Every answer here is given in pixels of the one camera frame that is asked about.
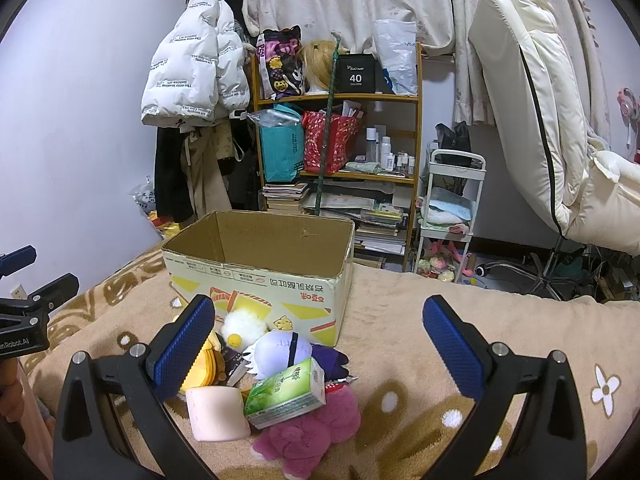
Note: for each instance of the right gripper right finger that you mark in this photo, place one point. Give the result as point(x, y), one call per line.
point(549, 438)

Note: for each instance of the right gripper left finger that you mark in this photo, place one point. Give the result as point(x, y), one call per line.
point(89, 442)

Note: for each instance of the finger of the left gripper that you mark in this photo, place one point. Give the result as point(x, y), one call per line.
point(56, 293)
point(18, 260)

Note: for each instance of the yellow plush toy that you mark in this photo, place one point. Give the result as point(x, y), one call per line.
point(209, 368)

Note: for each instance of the black tissue pack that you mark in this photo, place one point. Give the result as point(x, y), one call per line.
point(234, 366)

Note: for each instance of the white purple doll plush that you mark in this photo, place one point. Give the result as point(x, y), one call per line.
point(268, 352)

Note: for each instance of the pink bear plush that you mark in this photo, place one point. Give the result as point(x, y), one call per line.
point(301, 442)

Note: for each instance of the green tissue pack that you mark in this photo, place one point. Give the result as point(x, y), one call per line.
point(295, 392)

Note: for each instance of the beige patterned blanket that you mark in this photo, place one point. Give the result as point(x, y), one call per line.
point(410, 407)

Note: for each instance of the beige trench coat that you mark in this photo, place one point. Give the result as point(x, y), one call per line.
point(209, 155)

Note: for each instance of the cardboard box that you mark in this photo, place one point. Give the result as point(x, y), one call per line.
point(293, 271)

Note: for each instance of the stack of books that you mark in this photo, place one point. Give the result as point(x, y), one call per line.
point(288, 197)

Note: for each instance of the white puffer jacket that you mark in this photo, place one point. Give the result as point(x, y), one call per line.
point(197, 76)

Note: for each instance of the white rolling cart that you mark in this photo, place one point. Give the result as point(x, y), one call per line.
point(454, 187)

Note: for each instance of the teal gift bag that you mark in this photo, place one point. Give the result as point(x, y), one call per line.
point(282, 140)

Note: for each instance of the green pole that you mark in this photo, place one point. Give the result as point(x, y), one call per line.
point(327, 126)

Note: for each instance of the purple patterned bag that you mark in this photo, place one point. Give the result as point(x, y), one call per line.
point(279, 66)

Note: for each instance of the wooden bookshelf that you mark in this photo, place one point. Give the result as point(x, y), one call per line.
point(404, 144)

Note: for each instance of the red gift bag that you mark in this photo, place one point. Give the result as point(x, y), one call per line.
point(342, 134)

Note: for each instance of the blonde wig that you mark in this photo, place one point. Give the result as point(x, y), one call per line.
point(317, 60)

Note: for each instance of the black box with 40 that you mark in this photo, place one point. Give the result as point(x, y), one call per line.
point(355, 73)

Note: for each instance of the beige curtain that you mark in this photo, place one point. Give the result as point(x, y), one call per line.
point(442, 28)

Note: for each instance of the white plastic bag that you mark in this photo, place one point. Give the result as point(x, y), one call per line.
point(395, 44)

